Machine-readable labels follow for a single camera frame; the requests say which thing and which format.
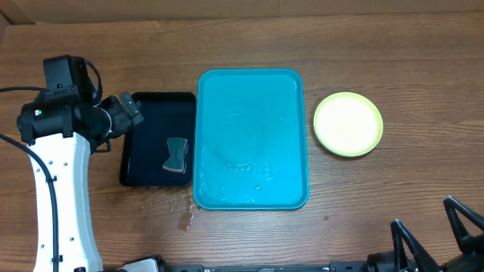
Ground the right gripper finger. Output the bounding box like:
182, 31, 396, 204
442, 195, 484, 255
390, 219, 441, 272

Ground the green scrubbing sponge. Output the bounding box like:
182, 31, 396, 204
163, 138, 188, 173

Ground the yellow plate with stain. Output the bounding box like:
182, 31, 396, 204
313, 92, 383, 157

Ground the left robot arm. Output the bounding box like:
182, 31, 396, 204
17, 91, 143, 271

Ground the black tray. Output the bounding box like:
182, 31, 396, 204
119, 92, 197, 187

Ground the teal serving tray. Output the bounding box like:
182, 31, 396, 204
193, 68, 309, 210

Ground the black mounting rail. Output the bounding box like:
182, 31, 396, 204
110, 255, 380, 272

